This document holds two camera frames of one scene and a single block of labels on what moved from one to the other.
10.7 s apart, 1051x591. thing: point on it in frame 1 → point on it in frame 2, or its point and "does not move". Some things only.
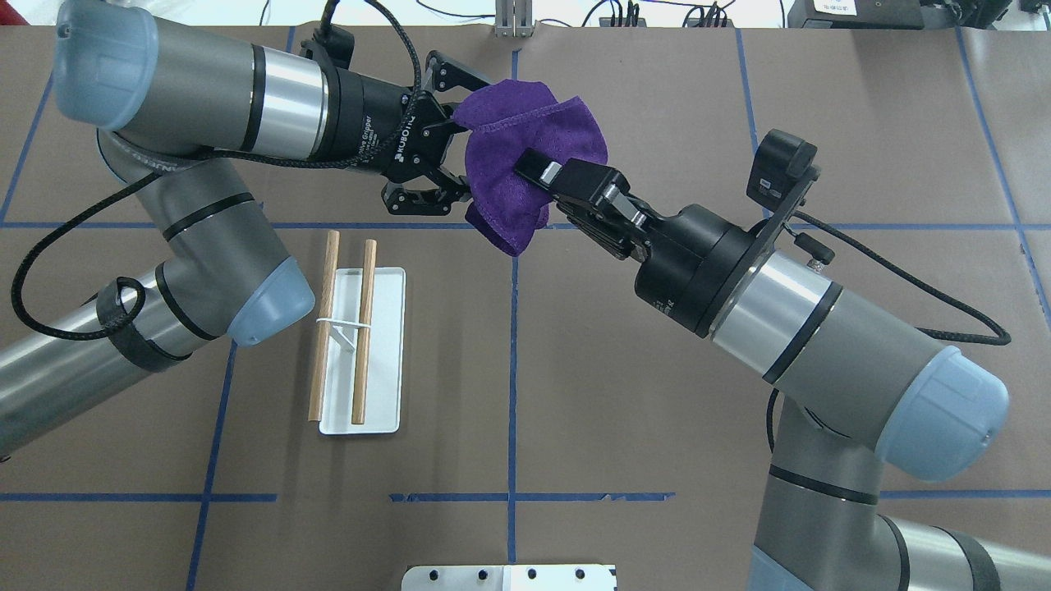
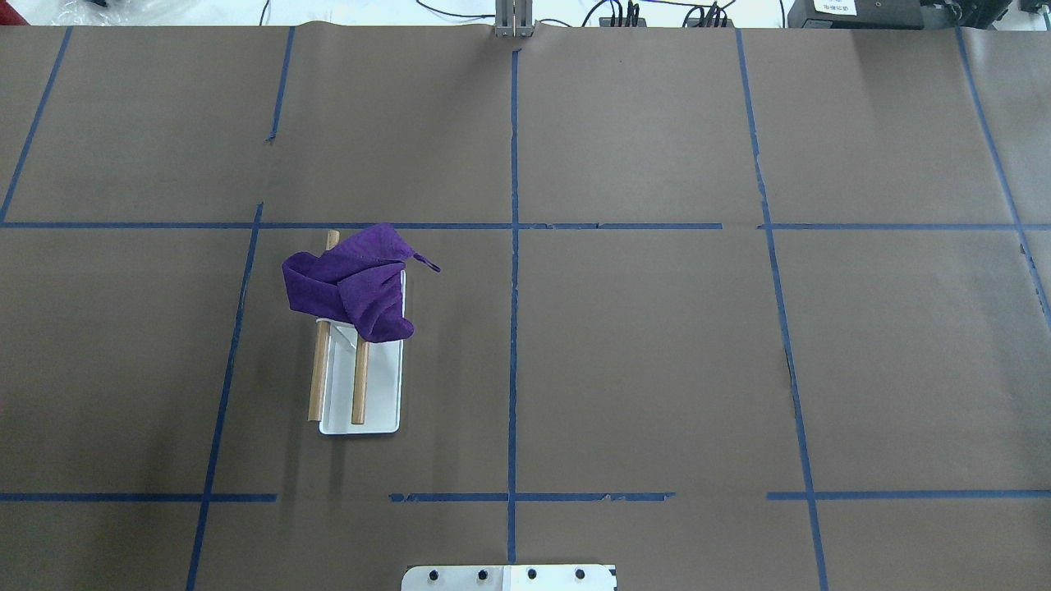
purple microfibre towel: (507, 120) → (357, 280)
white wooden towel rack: (358, 379) does not move
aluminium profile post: (513, 18) does not move
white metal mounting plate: (511, 578) does not move
